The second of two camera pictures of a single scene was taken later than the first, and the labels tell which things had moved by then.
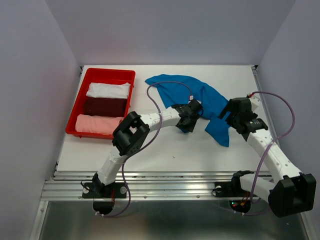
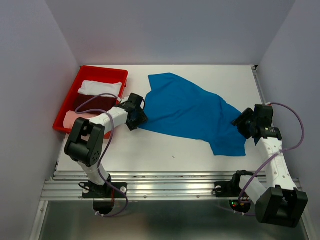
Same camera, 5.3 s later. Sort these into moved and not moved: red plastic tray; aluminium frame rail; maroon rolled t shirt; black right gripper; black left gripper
Moved: black right gripper; red plastic tray; black left gripper
Not moved: aluminium frame rail; maroon rolled t shirt
